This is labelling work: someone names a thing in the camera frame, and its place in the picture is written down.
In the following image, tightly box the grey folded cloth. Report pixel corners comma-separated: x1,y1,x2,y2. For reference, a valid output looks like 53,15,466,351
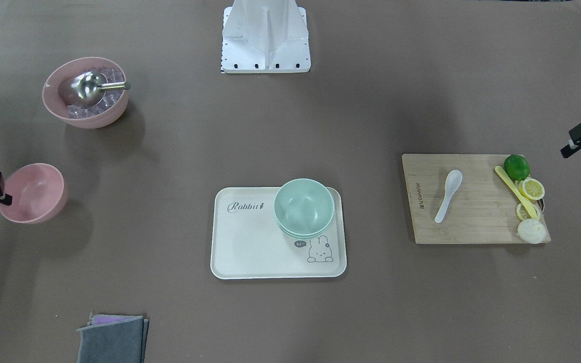
77,317,150,362

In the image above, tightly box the white garlic bulb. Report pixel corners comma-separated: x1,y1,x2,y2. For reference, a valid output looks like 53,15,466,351
516,218,547,244

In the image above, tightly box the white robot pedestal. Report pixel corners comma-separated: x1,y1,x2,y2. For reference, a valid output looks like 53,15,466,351
220,1,312,74

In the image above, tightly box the green lime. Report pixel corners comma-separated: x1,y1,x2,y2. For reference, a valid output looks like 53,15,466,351
503,154,531,181

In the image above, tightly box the lemon slice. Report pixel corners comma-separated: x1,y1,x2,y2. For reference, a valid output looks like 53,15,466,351
516,177,546,201
515,204,543,221

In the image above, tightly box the white ceramic spoon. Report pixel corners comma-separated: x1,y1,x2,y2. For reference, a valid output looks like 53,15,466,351
434,169,463,224

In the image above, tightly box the wooden cutting board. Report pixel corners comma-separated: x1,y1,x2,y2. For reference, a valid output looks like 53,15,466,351
401,153,523,245

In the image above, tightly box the yellow plastic knife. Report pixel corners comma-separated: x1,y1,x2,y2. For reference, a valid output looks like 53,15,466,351
494,165,540,220

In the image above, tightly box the metal ice scoop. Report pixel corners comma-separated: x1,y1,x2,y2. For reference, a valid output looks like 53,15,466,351
57,71,131,108

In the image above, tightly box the small pink bowl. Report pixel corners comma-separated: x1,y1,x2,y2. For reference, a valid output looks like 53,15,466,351
0,163,69,224

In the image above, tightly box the purple folded cloth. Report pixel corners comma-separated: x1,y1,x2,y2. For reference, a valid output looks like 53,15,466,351
87,314,144,326

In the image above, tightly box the pink bowl with ice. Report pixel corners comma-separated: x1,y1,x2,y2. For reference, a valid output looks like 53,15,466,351
41,56,129,129

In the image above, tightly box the green bowl stack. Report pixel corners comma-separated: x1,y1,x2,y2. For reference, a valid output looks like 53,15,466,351
273,178,336,239

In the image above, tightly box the cream rabbit tray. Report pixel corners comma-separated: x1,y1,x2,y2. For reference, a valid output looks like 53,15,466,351
210,188,347,280

